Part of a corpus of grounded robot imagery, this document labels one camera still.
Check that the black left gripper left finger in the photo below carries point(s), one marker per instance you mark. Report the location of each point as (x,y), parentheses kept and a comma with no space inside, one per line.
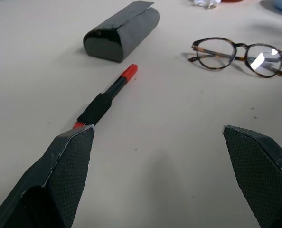
(67,171)

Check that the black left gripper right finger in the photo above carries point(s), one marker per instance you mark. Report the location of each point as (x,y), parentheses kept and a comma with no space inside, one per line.
(262,175)

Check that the black marker with red cap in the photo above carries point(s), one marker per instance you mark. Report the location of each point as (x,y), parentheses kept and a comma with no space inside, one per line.
(100,107)

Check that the tortoiseshell round eyeglasses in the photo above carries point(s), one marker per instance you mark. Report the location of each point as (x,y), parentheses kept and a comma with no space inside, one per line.
(241,45)

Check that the dark grey glasses case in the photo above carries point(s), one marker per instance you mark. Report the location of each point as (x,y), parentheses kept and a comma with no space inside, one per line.
(126,33)

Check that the white tissue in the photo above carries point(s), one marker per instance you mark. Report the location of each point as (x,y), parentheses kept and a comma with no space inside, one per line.
(205,2)

